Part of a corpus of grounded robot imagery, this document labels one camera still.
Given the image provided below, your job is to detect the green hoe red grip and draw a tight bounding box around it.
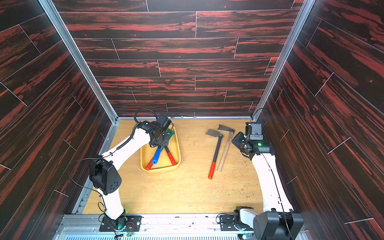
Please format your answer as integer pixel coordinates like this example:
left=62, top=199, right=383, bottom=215
left=145, top=147, right=165, bottom=171

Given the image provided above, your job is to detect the wooden handle hoe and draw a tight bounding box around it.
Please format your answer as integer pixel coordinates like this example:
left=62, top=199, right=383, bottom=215
left=218, top=125, right=235, bottom=172

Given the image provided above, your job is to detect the black hoe red grip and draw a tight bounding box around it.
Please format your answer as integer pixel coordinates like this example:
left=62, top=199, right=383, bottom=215
left=165, top=146, right=177, bottom=166

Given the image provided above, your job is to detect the steel hoe blue grip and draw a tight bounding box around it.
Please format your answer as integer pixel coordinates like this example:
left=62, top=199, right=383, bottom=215
left=152, top=147, right=162, bottom=165

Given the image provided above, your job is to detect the yellow plastic storage tray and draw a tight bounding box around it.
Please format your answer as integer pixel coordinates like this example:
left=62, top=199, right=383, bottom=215
left=140, top=128, right=182, bottom=174

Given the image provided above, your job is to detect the dark hoe red grip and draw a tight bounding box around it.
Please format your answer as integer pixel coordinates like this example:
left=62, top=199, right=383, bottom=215
left=206, top=129, right=223, bottom=180

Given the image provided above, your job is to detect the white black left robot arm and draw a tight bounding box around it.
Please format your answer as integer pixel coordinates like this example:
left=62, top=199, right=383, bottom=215
left=90, top=115, right=173, bottom=232

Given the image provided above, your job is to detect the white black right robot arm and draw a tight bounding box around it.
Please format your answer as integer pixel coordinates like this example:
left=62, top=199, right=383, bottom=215
left=232, top=122, right=304, bottom=240

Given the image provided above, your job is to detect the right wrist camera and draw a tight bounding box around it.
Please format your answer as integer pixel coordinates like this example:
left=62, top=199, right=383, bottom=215
left=245, top=122, right=264, bottom=141

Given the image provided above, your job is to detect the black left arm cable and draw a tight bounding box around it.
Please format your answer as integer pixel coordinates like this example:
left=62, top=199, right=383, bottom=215
left=67, top=107, right=160, bottom=214

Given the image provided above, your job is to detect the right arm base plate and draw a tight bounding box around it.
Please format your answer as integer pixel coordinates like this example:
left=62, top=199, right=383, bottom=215
left=216, top=214, right=254, bottom=232

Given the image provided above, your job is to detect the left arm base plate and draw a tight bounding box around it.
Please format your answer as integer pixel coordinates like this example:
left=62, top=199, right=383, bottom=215
left=99, top=214, right=143, bottom=233

